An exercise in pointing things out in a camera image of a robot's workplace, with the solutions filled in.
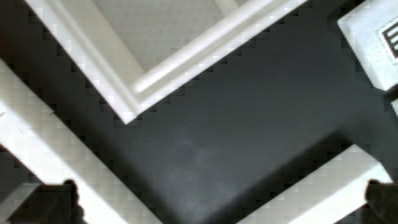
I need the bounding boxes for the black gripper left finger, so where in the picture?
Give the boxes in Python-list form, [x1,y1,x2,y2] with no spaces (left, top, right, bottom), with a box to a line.
[6,180,86,224]

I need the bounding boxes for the white L-shaped boundary frame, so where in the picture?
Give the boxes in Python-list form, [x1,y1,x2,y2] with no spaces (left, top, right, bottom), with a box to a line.
[0,60,392,224]

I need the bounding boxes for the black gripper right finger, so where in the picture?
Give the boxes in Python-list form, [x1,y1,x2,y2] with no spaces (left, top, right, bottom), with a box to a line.
[360,179,398,224]

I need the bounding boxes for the white cabinet door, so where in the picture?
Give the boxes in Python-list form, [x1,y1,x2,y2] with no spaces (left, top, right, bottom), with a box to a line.
[337,0,398,91]

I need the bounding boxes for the white cabinet body box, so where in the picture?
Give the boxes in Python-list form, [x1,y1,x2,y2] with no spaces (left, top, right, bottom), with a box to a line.
[24,0,307,122]

